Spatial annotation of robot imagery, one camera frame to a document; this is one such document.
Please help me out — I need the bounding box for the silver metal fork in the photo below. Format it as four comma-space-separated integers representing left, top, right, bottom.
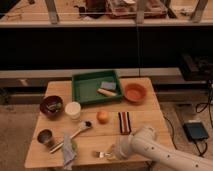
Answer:
94, 151, 110, 158

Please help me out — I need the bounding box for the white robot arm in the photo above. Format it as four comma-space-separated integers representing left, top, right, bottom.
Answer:
112, 125, 213, 171

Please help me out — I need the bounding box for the red orange bowl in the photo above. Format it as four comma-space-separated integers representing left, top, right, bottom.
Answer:
124, 83, 147, 103

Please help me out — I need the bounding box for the dark maroon bowl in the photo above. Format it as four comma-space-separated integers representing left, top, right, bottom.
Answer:
40, 95, 63, 118

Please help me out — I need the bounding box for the orange fruit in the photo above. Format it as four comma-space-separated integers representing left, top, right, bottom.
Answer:
96, 111, 109, 124

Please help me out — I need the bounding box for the wooden dish brush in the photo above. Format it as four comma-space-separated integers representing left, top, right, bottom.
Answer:
50, 121, 92, 154

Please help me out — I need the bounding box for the grey blue cloth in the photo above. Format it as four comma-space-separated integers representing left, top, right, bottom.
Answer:
62, 133, 77, 171

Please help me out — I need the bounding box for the striped black red white block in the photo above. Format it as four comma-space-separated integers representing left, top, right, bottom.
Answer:
118, 112, 132, 135

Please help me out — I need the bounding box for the wooden table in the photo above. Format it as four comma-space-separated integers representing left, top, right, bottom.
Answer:
25, 78, 174, 168

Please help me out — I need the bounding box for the white paper cup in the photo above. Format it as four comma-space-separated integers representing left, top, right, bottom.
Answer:
65, 102, 81, 120

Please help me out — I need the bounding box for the small metal cup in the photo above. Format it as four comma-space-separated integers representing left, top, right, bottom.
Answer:
37, 129, 52, 144

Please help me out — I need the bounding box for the blue grey sponge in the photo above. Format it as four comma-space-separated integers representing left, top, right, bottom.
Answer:
101, 82, 116, 91

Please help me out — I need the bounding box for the green plastic tray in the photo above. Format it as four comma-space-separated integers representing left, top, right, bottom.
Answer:
72, 70, 123, 105

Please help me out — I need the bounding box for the black foot pedal box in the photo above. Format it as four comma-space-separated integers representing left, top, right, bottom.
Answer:
183, 122, 209, 141

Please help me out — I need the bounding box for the black floor cable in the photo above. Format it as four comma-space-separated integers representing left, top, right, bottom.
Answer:
162, 79, 213, 158

